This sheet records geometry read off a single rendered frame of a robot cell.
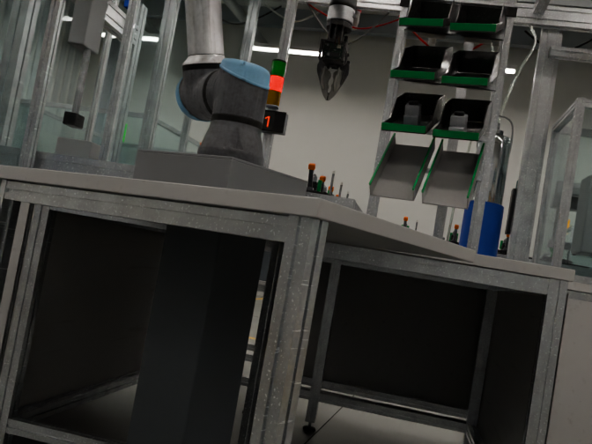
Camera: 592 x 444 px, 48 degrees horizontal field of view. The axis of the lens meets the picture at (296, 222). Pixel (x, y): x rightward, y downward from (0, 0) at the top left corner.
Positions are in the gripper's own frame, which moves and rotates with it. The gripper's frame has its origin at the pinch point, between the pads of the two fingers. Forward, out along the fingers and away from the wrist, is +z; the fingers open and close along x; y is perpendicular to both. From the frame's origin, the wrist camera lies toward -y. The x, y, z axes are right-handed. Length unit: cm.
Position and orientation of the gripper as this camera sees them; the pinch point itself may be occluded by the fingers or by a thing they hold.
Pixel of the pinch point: (328, 96)
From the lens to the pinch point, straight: 188.2
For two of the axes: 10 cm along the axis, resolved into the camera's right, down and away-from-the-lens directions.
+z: -1.7, 9.8, -0.6
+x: 9.7, 1.6, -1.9
